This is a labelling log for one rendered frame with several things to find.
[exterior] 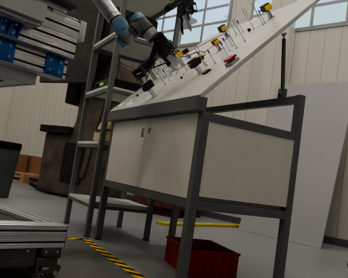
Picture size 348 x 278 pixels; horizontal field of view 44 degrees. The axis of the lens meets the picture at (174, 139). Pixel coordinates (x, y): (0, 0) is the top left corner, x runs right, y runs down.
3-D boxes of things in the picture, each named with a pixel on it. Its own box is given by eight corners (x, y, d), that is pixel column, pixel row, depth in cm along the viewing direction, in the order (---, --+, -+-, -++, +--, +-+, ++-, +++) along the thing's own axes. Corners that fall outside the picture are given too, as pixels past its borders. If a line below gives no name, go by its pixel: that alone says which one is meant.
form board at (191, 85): (111, 113, 297) (109, 111, 297) (211, 38, 336) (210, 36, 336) (201, 97, 193) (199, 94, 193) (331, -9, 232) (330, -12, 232)
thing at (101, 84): (109, 85, 308) (110, 76, 308) (93, 91, 339) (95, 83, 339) (150, 95, 323) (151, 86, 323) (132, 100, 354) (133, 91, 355)
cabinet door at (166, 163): (184, 198, 194) (196, 112, 197) (136, 187, 242) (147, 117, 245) (189, 198, 195) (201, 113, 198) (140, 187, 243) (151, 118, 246)
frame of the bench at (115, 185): (177, 292, 187) (203, 111, 194) (93, 238, 291) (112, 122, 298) (282, 292, 215) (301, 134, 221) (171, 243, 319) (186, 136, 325)
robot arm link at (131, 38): (110, 33, 217) (127, 19, 217) (116, 41, 228) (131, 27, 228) (120, 44, 216) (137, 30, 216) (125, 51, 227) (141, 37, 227)
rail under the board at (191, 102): (195, 109, 192) (197, 95, 192) (106, 121, 296) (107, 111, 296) (206, 111, 194) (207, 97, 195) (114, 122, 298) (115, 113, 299)
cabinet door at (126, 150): (137, 187, 242) (147, 118, 246) (105, 179, 291) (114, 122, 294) (140, 187, 243) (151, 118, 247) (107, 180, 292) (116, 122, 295)
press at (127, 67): (143, 207, 602) (173, 7, 626) (61, 202, 507) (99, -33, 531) (80, 192, 706) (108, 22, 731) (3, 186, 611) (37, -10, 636)
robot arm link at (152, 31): (141, 37, 222) (147, 36, 229) (146, 43, 221) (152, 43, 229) (150, 26, 219) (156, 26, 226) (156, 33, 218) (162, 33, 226)
